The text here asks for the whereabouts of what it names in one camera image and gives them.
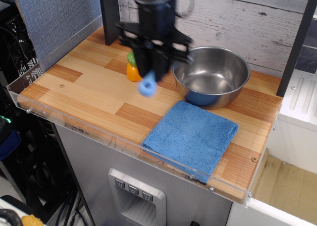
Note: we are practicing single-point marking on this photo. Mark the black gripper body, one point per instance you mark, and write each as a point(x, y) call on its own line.
point(156, 31)

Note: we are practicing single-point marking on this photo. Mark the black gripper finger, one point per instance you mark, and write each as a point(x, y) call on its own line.
point(143, 60)
point(161, 64)

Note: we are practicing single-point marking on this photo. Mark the blue and grey toy spoon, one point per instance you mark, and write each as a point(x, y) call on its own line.
point(148, 86)

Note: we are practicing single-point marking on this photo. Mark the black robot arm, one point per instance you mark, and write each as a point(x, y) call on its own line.
point(155, 41)

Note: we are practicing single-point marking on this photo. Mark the orange toy carrot green top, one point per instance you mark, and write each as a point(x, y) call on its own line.
point(132, 71)

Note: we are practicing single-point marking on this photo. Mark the stainless steel bowl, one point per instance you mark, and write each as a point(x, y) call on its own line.
point(213, 79)

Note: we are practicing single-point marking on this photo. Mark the blue folded cloth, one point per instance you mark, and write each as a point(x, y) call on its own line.
point(191, 139)

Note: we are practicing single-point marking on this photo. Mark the blue fabric panel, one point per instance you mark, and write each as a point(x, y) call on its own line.
point(56, 27)

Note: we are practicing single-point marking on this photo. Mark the clear acrylic table guard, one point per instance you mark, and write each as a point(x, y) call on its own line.
point(87, 92)

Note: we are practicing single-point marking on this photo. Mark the grey toy fridge dispenser panel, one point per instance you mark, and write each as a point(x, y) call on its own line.
point(137, 202)

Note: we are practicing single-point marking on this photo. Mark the white toy sink unit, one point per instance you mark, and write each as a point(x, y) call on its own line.
point(285, 191)

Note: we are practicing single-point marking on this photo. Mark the dark vertical post left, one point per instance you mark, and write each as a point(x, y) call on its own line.
point(110, 17)

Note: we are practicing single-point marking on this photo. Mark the dark vertical post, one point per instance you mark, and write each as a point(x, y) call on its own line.
point(298, 43)
point(110, 17)

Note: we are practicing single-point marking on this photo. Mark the dark vertical post right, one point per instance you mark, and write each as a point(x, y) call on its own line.
point(298, 43)

